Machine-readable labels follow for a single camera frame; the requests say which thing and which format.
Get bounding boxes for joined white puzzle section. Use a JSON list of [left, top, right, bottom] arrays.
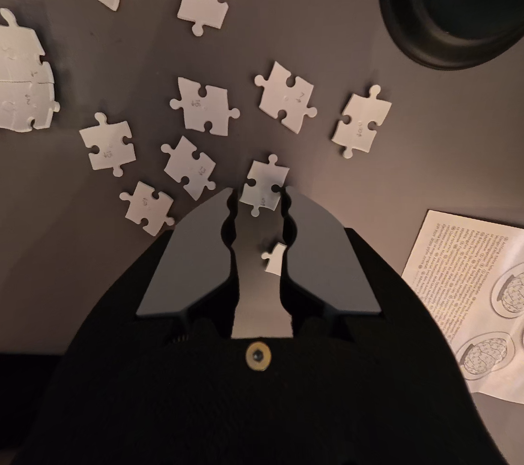
[[0, 8, 61, 133]]

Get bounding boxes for printed instruction sheet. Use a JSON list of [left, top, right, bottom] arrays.
[[401, 209, 524, 406]]

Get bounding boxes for white puzzle pieces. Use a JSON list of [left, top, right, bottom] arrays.
[[49, 0, 393, 277]]

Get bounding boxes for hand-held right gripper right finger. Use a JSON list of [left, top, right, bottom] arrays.
[[280, 186, 382, 339]]

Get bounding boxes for black round dish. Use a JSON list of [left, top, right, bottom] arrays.
[[378, 0, 524, 71]]

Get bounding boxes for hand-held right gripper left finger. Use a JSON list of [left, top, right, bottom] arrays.
[[135, 188, 240, 339]]

